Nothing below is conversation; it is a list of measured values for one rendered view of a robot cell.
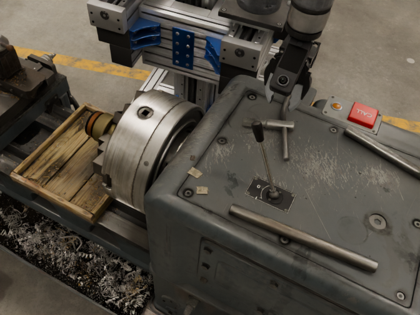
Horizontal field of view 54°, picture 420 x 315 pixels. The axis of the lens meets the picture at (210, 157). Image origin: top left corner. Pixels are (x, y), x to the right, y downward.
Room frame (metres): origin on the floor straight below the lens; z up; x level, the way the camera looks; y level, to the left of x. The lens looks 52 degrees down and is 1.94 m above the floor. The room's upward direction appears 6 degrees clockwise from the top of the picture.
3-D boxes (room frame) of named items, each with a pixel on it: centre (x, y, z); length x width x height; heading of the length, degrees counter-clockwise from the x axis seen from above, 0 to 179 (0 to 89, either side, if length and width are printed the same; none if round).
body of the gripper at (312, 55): (0.70, -0.15, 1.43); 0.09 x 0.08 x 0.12; 158
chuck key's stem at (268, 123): (0.64, -0.12, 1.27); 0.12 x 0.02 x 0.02; 91
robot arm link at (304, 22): (0.69, -0.15, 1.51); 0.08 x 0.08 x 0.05
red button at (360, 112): (0.70, -0.35, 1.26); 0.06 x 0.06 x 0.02; 68
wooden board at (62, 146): (0.76, 0.38, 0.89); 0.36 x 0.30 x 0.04; 158
